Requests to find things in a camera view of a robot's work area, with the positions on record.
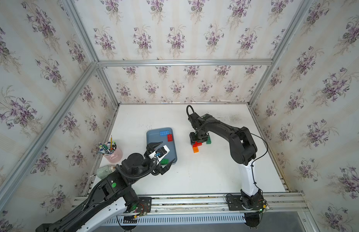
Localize small red lego brick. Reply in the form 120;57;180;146
167;134;173;142

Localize light blue lego brick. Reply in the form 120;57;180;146
159;130;170;136

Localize aluminium rail frame front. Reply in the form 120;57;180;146
60;191;319;232

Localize long red lego brick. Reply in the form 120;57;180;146
193;142;203;148

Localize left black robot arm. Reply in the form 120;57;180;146
36;142;173;232

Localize white slotted cable duct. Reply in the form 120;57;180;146
102;213;246;226

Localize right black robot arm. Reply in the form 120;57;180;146
188;112;261;209

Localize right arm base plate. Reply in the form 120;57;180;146
225;194;267;213

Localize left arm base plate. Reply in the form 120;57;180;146
125;197;152;216

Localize blue-grey plastic tray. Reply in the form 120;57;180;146
146;127;177;164

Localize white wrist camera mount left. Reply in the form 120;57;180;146
149;145;170;161

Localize pen cup with pens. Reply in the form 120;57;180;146
98;135;123;163

